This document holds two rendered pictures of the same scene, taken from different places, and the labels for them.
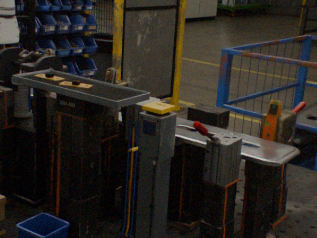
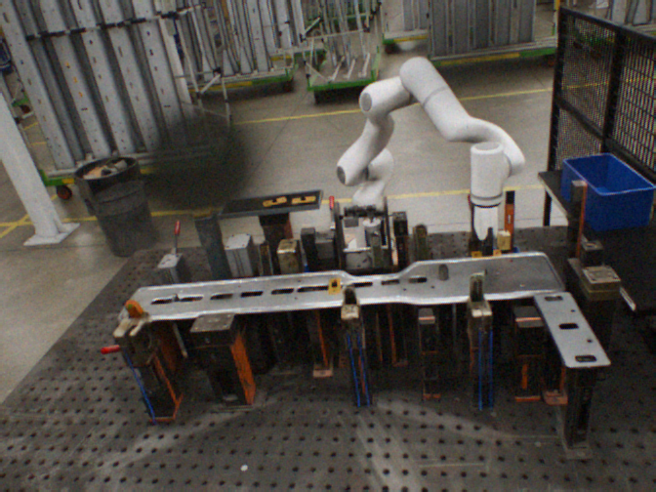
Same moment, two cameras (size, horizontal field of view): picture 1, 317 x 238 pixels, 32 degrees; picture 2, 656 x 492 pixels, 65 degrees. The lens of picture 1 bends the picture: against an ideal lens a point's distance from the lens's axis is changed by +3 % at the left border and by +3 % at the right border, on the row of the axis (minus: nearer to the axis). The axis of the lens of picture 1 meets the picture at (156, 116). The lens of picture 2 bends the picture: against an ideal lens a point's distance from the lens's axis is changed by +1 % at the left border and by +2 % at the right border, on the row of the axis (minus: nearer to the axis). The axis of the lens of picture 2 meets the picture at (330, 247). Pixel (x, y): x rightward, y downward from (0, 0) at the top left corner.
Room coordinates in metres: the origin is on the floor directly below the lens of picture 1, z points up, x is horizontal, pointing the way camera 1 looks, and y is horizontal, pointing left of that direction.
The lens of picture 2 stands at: (3.05, -0.38, 1.92)
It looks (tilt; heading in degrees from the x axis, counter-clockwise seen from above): 30 degrees down; 154
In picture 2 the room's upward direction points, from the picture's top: 10 degrees counter-clockwise
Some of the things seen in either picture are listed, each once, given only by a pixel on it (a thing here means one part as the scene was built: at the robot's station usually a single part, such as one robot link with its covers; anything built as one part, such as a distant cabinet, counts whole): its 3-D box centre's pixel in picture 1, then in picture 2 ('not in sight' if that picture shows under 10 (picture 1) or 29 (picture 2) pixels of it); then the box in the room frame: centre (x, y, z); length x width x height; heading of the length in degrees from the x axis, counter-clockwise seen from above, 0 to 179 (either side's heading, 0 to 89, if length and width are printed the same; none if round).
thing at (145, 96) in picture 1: (80, 87); (271, 203); (1.43, 0.21, 1.16); 0.37 x 0.14 x 0.02; 55
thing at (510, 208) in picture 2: not in sight; (508, 258); (2.03, 0.76, 0.95); 0.03 x 0.01 x 0.50; 55
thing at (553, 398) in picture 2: not in sight; (555, 354); (2.35, 0.61, 0.84); 0.11 x 0.06 x 0.29; 145
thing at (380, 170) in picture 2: not in sight; (371, 179); (1.44, 0.64, 1.11); 0.19 x 0.12 x 0.24; 88
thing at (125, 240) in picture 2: not in sight; (121, 207); (-1.19, -0.10, 0.36); 0.54 x 0.50 x 0.73; 141
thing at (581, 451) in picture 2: not in sight; (578, 403); (2.50, 0.50, 0.84); 0.11 x 0.06 x 0.29; 145
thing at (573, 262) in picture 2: not in sight; (574, 308); (2.26, 0.80, 0.85); 0.12 x 0.03 x 0.30; 145
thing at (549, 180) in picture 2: not in sight; (611, 225); (2.18, 1.06, 1.02); 0.90 x 0.22 x 0.03; 145
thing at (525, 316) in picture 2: not in sight; (524, 354); (2.30, 0.55, 0.84); 0.11 x 0.10 x 0.28; 145
